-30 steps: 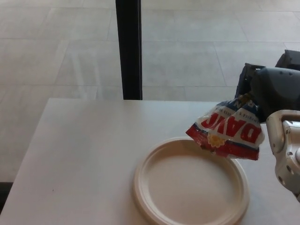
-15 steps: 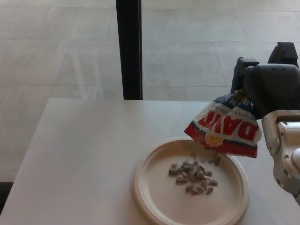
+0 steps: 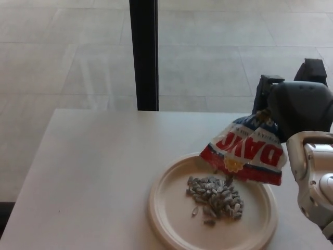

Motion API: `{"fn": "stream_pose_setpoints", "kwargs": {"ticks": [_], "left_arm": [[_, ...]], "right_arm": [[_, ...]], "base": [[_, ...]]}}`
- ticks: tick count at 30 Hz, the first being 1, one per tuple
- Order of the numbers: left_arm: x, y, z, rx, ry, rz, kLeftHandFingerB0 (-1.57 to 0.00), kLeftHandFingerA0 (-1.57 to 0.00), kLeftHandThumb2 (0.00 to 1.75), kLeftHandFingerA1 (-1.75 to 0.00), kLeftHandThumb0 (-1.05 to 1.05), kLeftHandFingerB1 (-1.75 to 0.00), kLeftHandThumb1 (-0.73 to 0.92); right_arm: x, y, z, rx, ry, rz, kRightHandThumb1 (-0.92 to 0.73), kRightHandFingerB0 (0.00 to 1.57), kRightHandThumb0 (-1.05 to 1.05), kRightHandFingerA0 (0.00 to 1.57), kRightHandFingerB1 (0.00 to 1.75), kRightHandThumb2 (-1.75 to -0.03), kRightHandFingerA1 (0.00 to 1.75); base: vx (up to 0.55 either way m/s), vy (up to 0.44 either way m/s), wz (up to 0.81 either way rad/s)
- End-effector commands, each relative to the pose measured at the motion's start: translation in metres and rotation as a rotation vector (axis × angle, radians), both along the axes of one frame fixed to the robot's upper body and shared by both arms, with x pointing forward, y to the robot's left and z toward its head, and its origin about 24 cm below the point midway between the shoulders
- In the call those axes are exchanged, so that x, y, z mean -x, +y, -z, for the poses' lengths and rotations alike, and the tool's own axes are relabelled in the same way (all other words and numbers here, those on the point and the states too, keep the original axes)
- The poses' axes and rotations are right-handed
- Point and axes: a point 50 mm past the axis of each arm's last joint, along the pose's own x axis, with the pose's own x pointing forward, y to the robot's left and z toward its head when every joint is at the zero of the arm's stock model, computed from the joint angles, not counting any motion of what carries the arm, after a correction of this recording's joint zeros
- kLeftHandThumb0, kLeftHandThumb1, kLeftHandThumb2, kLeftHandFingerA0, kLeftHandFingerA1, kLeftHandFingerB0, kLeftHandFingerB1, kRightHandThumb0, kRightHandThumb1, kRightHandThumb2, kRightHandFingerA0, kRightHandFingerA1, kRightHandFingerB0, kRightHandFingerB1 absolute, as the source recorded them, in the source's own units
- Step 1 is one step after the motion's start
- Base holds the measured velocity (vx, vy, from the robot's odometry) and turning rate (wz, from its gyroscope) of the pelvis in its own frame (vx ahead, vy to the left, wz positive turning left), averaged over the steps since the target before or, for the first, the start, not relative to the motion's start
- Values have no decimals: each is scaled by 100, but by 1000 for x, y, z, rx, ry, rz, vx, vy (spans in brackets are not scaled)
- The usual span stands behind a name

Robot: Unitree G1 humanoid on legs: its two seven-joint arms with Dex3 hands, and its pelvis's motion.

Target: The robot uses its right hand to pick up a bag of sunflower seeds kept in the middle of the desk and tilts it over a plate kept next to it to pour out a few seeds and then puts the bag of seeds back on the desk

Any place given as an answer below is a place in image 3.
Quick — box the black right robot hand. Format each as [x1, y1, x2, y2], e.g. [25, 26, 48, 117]
[255, 58, 333, 143]

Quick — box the black vertical window post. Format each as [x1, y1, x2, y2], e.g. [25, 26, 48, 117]
[129, 0, 160, 111]

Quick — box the pile of grey sunflower seeds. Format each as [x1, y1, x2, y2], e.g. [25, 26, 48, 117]
[185, 175, 245, 226]

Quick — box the red white blue seed bag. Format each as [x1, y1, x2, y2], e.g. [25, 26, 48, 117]
[199, 83, 287, 186]

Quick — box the round cream disposable plate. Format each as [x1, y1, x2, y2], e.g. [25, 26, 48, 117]
[148, 152, 278, 250]

